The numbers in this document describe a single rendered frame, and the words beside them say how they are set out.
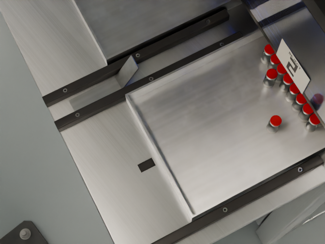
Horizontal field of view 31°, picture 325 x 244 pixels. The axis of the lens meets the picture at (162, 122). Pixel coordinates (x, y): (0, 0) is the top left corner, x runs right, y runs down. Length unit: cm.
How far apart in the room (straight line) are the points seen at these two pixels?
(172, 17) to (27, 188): 102
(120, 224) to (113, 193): 6
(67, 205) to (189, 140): 96
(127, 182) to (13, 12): 43
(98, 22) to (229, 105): 31
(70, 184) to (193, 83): 96
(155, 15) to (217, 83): 19
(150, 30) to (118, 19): 7
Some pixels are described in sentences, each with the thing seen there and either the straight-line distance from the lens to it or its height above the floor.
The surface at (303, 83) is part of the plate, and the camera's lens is 99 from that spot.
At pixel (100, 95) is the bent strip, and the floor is 88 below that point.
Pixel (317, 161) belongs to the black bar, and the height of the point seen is 90.
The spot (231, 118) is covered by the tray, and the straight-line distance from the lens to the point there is 110.
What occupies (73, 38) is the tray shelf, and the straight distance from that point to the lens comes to 118.
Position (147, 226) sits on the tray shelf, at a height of 88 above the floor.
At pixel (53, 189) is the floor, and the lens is 200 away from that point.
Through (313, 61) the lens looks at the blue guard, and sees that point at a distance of 92.
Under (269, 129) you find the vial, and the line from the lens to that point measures 108.
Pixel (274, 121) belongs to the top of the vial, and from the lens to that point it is 106.
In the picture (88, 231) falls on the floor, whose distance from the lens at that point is 195.
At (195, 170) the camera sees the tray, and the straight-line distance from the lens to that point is 106.
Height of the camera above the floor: 191
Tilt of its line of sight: 71 degrees down
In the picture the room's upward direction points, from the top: 4 degrees counter-clockwise
